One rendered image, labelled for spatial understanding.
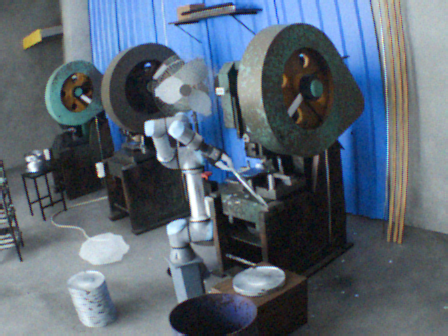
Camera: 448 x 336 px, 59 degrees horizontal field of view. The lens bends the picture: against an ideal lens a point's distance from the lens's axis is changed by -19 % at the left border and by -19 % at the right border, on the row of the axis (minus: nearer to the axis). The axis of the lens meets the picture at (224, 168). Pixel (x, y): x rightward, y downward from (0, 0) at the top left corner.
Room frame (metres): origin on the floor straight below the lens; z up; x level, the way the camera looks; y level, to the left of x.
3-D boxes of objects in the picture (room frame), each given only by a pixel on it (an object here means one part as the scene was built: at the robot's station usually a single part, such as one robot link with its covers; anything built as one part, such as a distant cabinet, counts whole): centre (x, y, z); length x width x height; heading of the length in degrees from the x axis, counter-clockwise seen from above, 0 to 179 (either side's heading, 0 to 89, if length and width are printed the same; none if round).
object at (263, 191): (3.07, -0.27, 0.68); 0.45 x 0.30 x 0.06; 39
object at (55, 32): (8.16, 2.93, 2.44); 1.25 x 0.92 x 0.27; 39
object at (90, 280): (2.57, 1.01, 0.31); 0.29 x 0.29 x 0.01
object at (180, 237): (2.55, 0.30, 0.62); 0.13 x 0.12 x 0.14; 91
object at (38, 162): (4.96, 2.21, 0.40); 0.45 x 0.40 x 0.79; 51
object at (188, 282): (2.55, 0.31, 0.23); 0.19 x 0.19 x 0.45; 23
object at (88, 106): (5.98, 1.69, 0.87); 1.53 x 0.99 x 1.74; 132
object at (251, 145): (3.04, -0.23, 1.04); 0.17 x 0.15 x 0.30; 129
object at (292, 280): (2.29, -0.11, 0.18); 0.40 x 0.38 x 0.35; 126
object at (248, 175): (2.96, -0.13, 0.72); 0.25 x 0.14 x 0.14; 129
